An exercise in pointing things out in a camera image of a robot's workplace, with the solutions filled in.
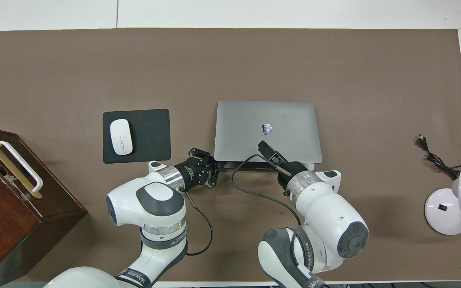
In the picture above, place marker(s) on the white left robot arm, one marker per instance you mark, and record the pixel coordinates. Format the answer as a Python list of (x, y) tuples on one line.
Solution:
[(134, 200)]

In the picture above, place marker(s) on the black mouse pad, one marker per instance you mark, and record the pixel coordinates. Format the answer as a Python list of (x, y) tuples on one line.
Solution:
[(150, 136)]

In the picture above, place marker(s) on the dark brown wooden box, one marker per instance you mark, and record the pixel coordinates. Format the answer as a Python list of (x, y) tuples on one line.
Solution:
[(10, 224)]

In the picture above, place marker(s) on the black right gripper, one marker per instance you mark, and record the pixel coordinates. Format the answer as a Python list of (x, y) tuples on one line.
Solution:
[(292, 172)]

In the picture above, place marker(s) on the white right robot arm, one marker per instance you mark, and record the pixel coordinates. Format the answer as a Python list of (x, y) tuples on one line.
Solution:
[(326, 216)]

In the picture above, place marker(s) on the gold plate on box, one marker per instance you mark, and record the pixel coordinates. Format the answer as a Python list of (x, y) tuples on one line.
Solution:
[(37, 195)]

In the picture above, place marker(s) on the grey laptop with apple logo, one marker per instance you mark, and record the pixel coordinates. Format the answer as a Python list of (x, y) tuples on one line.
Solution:
[(238, 128)]

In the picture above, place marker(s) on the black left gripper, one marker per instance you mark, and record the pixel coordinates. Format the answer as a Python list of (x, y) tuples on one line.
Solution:
[(192, 174)]

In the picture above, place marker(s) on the white desk lamp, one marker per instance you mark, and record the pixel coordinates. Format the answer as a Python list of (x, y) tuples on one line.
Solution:
[(446, 212)]

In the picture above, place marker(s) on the brown table mat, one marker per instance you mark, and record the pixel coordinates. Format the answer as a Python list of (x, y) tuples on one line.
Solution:
[(254, 64)]

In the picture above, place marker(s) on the white computer mouse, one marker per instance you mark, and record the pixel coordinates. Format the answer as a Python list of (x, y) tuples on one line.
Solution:
[(121, 136)]

